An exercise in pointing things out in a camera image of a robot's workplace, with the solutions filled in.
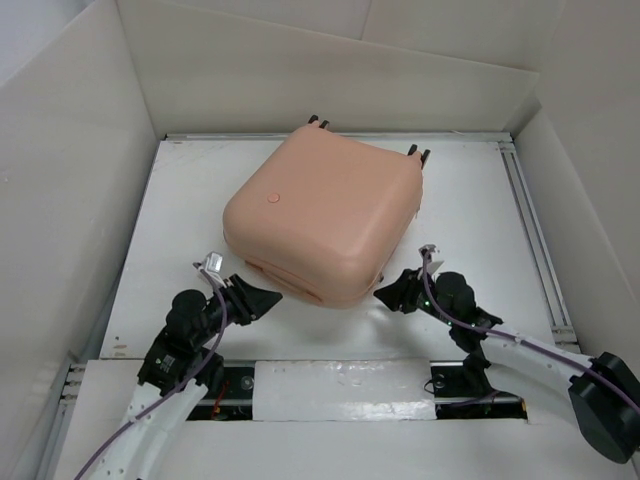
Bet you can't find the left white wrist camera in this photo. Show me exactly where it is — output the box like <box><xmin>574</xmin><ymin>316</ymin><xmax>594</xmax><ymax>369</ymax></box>
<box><xmin>193</xmin><ymin>251</ymin><xmax>223</xmax><ymax>284</ymax></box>

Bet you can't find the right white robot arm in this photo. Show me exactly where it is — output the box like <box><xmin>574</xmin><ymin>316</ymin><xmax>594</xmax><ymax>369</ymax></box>
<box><xmin>374</xmin><ymin>269</ymin><xmax>639</xmax><ymax>464</ymax></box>

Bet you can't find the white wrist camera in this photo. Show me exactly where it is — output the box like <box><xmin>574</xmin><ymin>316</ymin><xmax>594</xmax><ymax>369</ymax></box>
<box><xmin>419</xmin><ymin>244</ymin><xmax>444</xmax><ymax>275</ymax></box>
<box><xmin>193</xmin><ymin>251</ymin><xmax>223</xmax><ymax>284</ymax></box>

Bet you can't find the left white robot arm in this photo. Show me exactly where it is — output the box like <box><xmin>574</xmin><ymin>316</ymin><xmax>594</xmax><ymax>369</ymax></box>
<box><xmin>75</xmin><ymin>273</ymin><xmax>283</xmax><ymax>479</ymax></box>

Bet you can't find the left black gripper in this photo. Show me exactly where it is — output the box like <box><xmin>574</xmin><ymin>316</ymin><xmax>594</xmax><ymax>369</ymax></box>
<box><xmin>192</xmin><ymin>273</ymin><xmax>281</xmax><ymax>346</ymax></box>

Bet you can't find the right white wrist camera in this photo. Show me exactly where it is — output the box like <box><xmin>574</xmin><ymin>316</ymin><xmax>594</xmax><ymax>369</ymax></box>
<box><xmin>419</xmin><ymin>244</ymin><xmax>444</xmax><ymax>275</ymax></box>

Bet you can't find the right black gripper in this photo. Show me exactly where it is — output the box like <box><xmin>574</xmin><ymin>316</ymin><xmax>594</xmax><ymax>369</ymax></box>
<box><xmin>372</xmin><ymin>267</ymin><xmax>456</xmax><ymax>327</ymax></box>

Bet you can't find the pink hard-shell suitcase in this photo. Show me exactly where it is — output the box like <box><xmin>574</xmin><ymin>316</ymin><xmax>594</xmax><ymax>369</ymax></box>
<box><xmin>222</xmin><ymin>116</ymin><xmax>430</xmax><ymax>308</ymax></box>

